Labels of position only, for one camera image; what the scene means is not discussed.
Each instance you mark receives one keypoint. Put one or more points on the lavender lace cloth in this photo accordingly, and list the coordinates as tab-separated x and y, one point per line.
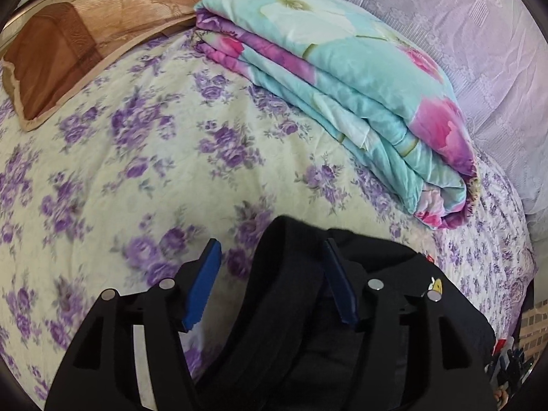
471	30

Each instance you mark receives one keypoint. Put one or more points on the folded teal pink floral quilt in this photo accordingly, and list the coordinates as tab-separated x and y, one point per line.
342	64

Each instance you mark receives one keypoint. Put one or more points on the purple floral bed sheet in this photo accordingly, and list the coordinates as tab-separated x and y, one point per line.
141	158

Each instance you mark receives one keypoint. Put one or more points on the brick pattern curtain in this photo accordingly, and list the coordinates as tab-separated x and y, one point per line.
531	325

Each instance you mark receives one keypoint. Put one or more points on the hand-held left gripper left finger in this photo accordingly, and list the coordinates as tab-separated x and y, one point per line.
204	282

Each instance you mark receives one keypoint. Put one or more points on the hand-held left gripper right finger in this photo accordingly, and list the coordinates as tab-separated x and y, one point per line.
342	287

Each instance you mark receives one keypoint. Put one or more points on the black pants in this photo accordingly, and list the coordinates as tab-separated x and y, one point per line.
291	257

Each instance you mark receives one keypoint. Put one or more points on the brown patterned pillow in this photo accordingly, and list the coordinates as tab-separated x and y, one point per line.
85	38

